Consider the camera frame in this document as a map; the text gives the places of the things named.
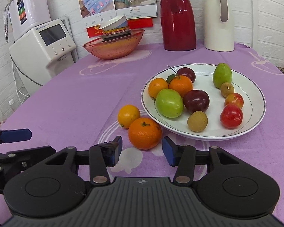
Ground longan fruit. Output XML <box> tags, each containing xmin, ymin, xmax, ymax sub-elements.
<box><xmin>187</xmin><ymin>111</ymin><xmax>208</xmax><ymax>132</ymax></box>
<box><xmin>220</xmin><ymin>82</ymin><xmax>234</xmax><ymax>98</ymax></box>

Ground round green apple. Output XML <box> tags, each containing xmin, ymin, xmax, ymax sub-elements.
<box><xmin>155</xmin><ymin>89</ymin><xmax>184</xmax><ymax>118</ymax></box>

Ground dark red plum front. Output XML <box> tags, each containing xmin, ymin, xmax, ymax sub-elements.
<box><xmin>183</xmin><ymin>90</ymin><xmax>210</xmax><ymax>114</ymax></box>

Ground dark red plum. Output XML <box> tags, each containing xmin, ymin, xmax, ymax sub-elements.
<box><xmin>183</xmin><ymin>90</ymin><xmax>210</xmax><ymax>114</ymax></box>
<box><xmin>177</xmin><ymin>67</ymin><xmax>196</xmax><ymax>83</ymax></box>

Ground orange with green leaf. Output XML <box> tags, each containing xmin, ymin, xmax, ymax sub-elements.
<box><xmin>167</xmin><ymin>66</ymin><xmax>193</xmax><ymax>97</ymax></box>

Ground small orange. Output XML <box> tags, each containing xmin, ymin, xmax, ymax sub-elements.
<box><xmin>117</xmin><ymin>105</ymin><xmax>140</xmax><ymax>129</ymax></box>
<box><xmin>148</xmin><ymin>78</ymin><xmax>168</xmax><ymax>99</ymax></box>

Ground red yellow small apple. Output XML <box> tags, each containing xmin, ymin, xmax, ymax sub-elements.
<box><xmin>224</xmin><ymin>93</ymin><xmax>244</xmax><ymax>109</ymax></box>

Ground dark red plum back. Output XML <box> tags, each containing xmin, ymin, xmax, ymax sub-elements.
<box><xmin>177</xmin><ymin>67</ymin><xmax>196</xmax><ymax>83</ymax></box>

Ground pear-shaped green fruit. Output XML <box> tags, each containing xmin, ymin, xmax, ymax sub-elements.
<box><xmin>213</xmin><ymin>63</ymin><xmax>232</xmax><ymax>89</ymax></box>

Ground large mandarin orange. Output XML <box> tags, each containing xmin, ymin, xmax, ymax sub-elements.
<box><xmin>128</xmin><ymin>117</ymin><xmax>162</xmax><ymax>150</ymax></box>

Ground small orange back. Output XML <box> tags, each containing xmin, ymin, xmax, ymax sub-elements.
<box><xmin>117</xmin><ymin>105</ymin><xmax>140</xmax><ymax>129</ymax></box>

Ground white porcelain plate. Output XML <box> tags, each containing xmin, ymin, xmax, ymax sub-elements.
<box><xmin>140</xmin><ymin>64</ymin><xmax>266</xmax><ymax>141</ymax></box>

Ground white water dispenser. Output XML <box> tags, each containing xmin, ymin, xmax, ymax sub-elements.
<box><xmin>9</xmin><ymin>19</ymin><xmax>76</xmax><ymax>95</ymax></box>

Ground orange glass bowl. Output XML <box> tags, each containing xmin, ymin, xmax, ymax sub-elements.
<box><xmin>82</xmin><ymin>29</ymin><xmax>145</xmax><ymax>60</ymax></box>

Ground red paper sign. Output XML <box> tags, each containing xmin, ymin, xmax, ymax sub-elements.
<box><xmin>87</xmin><ymin>18</ymin><xmax>153</xmax><ymax>38</ymax></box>

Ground red thermos jug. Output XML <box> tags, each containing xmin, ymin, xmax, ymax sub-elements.
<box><xmin>161</xmin><ymin>0</ymin><xmax>196</xmax><ymax>51</ymax></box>

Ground white thermos jug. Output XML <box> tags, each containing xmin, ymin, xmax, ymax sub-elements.
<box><xmin>203</xmin><ymin>0</ymin><xmax>234</xmax><ymax>52</ymax></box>

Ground white bowl on stack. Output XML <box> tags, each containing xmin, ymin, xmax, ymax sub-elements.
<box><xmin>100</xmin><ymin>15</ymin><xmax>128</xmax><ymax>31</ymax></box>

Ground white water purifier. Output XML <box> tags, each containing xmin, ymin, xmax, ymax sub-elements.
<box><xmin>9</xmin><ymin>0</ymin><xmax>51</xmax><ymax>40</ymax></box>

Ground bedding poster calendar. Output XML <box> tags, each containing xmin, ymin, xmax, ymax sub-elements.
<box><xmin>78</xmin><ymin>0</ymin><xmax>157</xmax><ymax>28</ymax></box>

